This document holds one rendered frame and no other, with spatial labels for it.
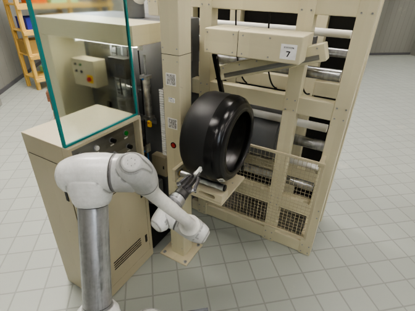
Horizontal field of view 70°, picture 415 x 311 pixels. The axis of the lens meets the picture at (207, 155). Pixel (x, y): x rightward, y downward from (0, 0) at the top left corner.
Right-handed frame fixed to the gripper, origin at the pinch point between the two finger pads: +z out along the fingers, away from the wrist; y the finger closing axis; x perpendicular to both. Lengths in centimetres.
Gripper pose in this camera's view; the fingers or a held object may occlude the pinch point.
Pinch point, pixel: (197, 171)
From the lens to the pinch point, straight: 169.6
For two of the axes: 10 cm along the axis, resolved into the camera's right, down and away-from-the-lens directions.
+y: -8.7, -2.6, 4.2
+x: 1.1, 7.3, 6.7
